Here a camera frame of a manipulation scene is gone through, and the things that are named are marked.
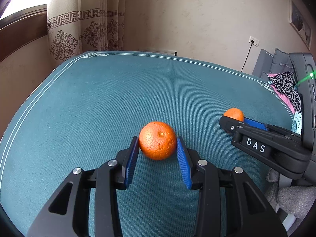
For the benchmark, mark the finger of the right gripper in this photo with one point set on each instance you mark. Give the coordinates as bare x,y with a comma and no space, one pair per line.
255,124
233,126

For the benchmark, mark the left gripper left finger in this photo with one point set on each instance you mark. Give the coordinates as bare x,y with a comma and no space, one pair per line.
66,212

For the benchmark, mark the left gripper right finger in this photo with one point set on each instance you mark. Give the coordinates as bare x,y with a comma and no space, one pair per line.
248,213

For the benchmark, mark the smooth orange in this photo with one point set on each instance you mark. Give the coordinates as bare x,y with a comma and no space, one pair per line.
234,113

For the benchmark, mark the bumpy orange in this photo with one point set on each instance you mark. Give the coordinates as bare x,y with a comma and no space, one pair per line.
157,140

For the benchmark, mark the grey gloved hand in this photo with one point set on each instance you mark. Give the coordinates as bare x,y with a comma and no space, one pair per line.
296,200

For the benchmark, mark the light blue lace basket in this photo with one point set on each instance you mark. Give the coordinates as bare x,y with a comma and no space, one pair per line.
297,123

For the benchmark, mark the pile of clothes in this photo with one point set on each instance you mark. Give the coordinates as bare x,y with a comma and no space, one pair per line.
285,84

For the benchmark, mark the grey padded headboard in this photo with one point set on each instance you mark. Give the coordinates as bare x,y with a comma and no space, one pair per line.
268,63

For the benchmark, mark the teal bed mat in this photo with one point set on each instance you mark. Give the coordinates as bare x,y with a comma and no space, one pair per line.
91,106

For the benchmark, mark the patterned beige curtain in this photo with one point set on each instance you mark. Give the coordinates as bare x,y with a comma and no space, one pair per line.
77,26

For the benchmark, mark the white wall socket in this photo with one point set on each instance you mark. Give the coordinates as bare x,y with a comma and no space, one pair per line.
254,41

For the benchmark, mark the framed wall picture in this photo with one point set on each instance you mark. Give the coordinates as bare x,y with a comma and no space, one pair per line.
300,24

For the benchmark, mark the brown wooden window frame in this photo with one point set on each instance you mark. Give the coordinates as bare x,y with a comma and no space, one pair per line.
22,28

